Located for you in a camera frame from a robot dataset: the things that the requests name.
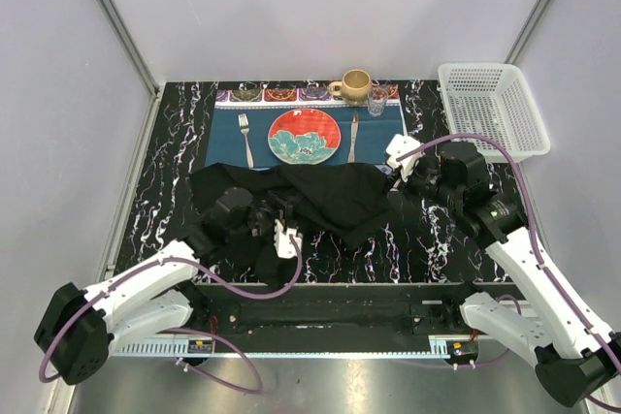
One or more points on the silver fork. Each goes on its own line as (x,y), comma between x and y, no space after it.
(244,128)

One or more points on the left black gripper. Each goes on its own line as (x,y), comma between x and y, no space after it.
(273,213)

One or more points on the silver knife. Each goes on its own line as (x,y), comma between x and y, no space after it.
(353,137)

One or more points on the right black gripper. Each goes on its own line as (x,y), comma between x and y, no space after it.
(422,162)

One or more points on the tan ceramic mug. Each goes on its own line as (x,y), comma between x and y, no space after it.
(353,88)

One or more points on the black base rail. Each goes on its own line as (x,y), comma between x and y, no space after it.
(335,320)

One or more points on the blue patterned placemat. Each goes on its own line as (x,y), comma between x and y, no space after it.
(262,128)

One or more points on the white plastic basket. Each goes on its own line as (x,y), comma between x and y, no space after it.
(493,100)

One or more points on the black button shirt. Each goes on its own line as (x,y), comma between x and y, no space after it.
(348,201)

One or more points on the red floral plate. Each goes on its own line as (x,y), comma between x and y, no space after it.
(304,136)

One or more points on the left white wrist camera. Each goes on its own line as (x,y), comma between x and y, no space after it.
(287,239)

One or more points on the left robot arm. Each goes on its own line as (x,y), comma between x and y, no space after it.
(81,328)

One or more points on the clear drinking glass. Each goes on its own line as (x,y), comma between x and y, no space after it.
(377,99)

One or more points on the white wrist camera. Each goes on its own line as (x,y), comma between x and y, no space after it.
(287,239)
(402,154)

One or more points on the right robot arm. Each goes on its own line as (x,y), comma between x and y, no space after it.
(572,350)

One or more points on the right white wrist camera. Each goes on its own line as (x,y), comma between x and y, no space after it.
(402,154)

